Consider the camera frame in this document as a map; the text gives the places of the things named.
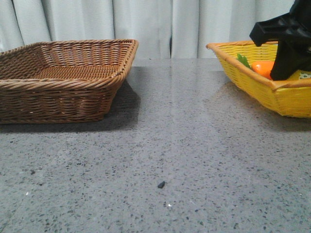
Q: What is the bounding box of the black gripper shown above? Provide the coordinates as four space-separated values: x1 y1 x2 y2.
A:
250 0 311 81

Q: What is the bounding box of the orange toy carrot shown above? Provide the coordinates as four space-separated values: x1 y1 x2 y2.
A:
251 61 274 80

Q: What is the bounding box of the yellow wicker basket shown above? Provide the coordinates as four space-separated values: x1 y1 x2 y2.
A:
206 41 311 118

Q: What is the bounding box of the white curtain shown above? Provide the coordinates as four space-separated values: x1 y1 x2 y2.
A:
0 0 293 59

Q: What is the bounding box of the small black debris piece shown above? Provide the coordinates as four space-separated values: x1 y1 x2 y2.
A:
157 181 165 189

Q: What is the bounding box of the brown wicker basket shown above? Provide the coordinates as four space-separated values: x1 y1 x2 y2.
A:
0 39 138 124

